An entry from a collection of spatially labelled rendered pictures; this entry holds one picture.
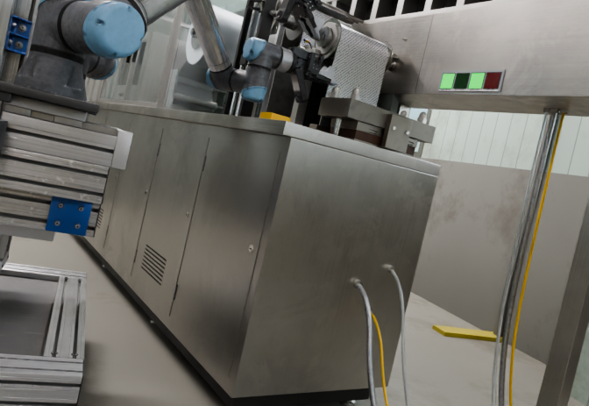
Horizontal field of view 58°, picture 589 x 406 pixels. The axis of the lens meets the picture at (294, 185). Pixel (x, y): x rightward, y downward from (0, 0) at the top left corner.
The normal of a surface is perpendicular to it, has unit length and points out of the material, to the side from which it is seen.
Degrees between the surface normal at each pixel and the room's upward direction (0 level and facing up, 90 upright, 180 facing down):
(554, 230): 90
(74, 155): 90
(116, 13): 95
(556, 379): 90
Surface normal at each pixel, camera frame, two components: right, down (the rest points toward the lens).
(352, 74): 0.54, 0.15
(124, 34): 0.76, 0.29
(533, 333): -0.91, -0.19
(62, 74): 0.67, -0.13
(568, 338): -0.80, -0.17
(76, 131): 0.36, 0.11
